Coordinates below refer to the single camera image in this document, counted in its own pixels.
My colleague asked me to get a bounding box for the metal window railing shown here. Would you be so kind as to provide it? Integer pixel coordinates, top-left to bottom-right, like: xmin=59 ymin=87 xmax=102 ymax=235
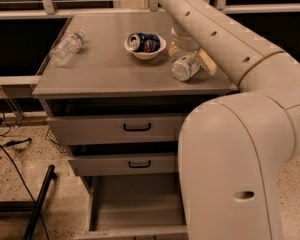
xmin=0 ymin=0 xmax=300 ymax=95

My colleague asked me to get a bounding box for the white ceramic bowl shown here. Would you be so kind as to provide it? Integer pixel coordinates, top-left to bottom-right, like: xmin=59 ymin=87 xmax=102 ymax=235
xmin=124 ymin=32 xmax=166 ymax=60

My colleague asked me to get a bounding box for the black top drawer handle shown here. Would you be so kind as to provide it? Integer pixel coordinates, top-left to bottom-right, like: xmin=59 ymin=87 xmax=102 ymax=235
xmin=122 ymin=123 xmax=152 ymax=132

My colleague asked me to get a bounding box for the black middle drawer handle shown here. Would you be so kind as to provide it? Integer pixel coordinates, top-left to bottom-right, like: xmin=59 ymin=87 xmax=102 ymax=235
xmin=128 ymin=160 xmax=152 ymax=169

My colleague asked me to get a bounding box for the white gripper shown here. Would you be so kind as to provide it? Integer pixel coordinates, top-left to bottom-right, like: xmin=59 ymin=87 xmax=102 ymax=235
xmin=168 ymin=28 xmax=217 ymax=75

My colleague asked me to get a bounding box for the grey drawer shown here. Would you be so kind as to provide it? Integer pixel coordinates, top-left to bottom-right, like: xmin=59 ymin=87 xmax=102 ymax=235
xmin=69 ymin=141 xmax=178 ymax=176
xmin=45 ymin=94 xmax=221 ymax=146
xmin=75 ymin=173 xmax=188 ymax=240

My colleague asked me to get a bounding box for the black drawer handle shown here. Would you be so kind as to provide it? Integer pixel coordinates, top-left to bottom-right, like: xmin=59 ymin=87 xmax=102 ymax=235
xmin=128 ymin=160 xmax=152 ymax=169
xmin=122 ymin=123 xmax=152 ymax=132

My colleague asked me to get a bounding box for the grey top drawer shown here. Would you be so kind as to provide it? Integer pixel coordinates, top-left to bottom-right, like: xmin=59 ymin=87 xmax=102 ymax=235
xmin=45 ymin=94 xmax=221 ymax=146

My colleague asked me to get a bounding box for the blue soda can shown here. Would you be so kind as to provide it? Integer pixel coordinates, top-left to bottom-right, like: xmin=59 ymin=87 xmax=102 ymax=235
xmin=128 ymin=32 xmax=160 ymax=53

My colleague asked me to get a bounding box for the black floor cable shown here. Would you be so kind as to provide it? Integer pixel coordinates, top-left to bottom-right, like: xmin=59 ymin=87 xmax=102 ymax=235
xmin=0 ymin=117 xmax=50 ymax=240

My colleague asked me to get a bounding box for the grey middle drawer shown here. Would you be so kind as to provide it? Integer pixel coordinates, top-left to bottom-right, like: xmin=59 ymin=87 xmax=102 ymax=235
xmin=69 ymin=141 xmax=178 ymax=176

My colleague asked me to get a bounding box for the clear plastic bottle green label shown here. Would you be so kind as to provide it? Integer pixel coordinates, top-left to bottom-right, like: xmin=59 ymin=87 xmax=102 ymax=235
xmin=49 ymin=30 xmax=86 ymax=67

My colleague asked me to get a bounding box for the grey drawer cabinet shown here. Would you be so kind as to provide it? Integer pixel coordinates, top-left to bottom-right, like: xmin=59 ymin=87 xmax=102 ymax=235
xmin=32 ymin=11 xmax=238 ymax=240

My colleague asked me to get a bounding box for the black metal stand leg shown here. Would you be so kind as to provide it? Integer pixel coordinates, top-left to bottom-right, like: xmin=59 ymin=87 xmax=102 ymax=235
xmin=23 ymin=165 xmax=56 ymax=240

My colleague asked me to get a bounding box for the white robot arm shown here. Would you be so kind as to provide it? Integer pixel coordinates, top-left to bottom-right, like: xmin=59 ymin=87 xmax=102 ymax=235
xmin=158 ymin=0 xmax=300 ymax=240

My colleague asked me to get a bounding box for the grey bottom drawer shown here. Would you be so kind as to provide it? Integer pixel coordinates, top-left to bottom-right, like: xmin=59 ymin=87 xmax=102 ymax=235
xmin=75 ymin=173 xmax=188 ymax=240

